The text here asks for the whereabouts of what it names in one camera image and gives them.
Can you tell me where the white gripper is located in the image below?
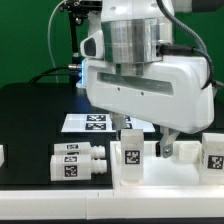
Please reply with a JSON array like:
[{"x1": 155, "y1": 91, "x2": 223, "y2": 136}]
[{"x1": 83, "y1": 56, "x2": 214, "y2": 158}]

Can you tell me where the white square table top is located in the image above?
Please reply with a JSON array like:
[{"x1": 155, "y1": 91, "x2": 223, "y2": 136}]
[{"x1": 109, "y1": 139, "x2": 224, "y2": 192}]

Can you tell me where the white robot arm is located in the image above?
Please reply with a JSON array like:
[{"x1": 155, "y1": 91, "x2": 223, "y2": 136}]
[{"x1": 81, "y1": 0, "x2": 217, "y2": 158}]

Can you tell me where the white marker tag sheet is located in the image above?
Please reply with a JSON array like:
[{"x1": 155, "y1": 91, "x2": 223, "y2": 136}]
[{"x1": 61, "y1": 114, "x2": 155, "y2": 133}]

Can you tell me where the white front fence bar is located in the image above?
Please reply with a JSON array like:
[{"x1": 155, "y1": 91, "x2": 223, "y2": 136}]
[{"x1": 0, "y1": 187, "x2": 224, "y2": 220}]

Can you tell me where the white fence bar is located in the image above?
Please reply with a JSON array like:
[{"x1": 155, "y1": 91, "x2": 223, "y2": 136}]
[
  {"x1": 0, "y1": 187, "x2": 224, "y2": 220},
  {"x1": 0, "y1": 145, "x2": 4, "y2": 167}
]

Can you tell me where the white left fence bar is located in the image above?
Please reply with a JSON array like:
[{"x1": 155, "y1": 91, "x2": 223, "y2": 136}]
[{"x1": 0, "y1": 145, "x2": 4, "y2": 167}]

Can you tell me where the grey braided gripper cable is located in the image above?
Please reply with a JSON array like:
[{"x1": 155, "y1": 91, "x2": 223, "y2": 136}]
[{"x1": 155, "y1": 0, "x2": 224, "y2": 90}]

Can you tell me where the black cable bundle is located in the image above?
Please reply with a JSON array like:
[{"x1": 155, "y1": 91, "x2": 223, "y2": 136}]
[{"x1": 29, "y1": 63, "x2": 83, "y2": 84}]

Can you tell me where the white thin cable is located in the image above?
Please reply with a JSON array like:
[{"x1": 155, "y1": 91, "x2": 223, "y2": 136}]
[{"x1": 47, "y1": 0, "x2": 68, "y2": 84}]

